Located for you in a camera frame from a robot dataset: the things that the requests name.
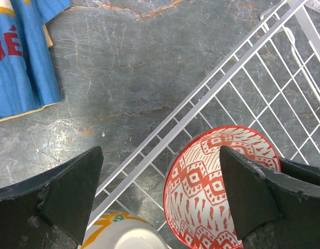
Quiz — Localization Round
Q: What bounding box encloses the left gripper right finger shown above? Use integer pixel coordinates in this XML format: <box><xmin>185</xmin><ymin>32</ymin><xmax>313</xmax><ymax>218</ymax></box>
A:
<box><xmin>220</xmin><ymin>146</ymin><xmax>320</xmax><ymax>248</ymax></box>

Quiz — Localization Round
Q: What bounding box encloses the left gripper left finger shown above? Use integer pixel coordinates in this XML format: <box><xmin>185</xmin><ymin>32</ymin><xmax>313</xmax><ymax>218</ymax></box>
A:
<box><xmin>0</xmin><ymin>146</ymin><xmax>103</xmax><ymax>248</ymax></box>

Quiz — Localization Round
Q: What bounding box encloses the white bowl red lattice pattern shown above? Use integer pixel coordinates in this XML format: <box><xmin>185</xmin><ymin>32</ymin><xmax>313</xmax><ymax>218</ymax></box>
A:
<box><xmin>163</xmin><ymin>126</ymin><xmax>281</xmax><ymax>248</ymax></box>

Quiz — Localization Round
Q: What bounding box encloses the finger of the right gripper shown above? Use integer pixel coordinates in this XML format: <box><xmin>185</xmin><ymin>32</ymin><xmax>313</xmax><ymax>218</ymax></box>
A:
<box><xmin>279</xmin><ymin>157</ymin><xmax>320</xmax><ymax>186</ymax></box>

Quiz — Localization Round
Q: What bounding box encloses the white wire dish rack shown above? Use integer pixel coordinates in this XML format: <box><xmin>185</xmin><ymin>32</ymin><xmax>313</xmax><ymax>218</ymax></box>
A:
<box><xmin>88</xmin><ymin>1</ymin><xmax>320</xmax><ymax>230</ymax></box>

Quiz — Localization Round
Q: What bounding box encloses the white bowl orange flower pattern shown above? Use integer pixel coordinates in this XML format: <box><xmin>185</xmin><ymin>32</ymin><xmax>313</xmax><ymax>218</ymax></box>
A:
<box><xmin>79</xmin><ymin>210</ymin><xmax>168</xmax><ymax>249</ymax></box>

